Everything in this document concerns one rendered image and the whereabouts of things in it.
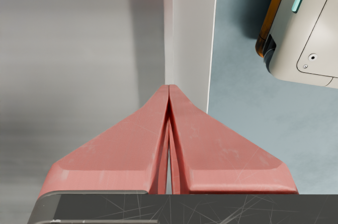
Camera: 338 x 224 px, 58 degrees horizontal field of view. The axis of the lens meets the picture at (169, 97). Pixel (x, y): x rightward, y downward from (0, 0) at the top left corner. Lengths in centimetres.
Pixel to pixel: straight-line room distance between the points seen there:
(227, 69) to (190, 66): 105
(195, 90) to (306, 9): 71
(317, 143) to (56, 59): 149
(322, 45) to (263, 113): 55
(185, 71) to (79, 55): 7
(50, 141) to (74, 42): 9
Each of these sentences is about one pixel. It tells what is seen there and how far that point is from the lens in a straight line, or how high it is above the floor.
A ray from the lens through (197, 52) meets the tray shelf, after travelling 20.
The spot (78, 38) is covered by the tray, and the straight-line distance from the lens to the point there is 20.
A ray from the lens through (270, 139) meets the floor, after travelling 153.
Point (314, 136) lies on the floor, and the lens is 158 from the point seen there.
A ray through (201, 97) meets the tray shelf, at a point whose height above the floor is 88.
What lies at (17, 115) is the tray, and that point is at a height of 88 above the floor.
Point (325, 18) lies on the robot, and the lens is 92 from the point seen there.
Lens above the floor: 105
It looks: 53 degrees down
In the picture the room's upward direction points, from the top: 177 degrees counter-clockwise
